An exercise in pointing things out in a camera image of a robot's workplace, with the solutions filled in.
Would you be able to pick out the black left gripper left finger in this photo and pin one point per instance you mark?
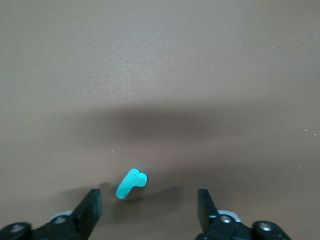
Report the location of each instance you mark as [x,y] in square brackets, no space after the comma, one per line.
[85,220]

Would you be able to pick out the teal foam letter r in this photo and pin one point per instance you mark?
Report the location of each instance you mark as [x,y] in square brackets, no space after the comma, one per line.
[127,185]

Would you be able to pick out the brown table cover sheet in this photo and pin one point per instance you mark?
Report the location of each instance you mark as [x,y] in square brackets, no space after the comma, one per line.
[175,62]

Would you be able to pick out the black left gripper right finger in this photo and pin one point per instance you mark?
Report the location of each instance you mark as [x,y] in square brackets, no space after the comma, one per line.
[212,225]

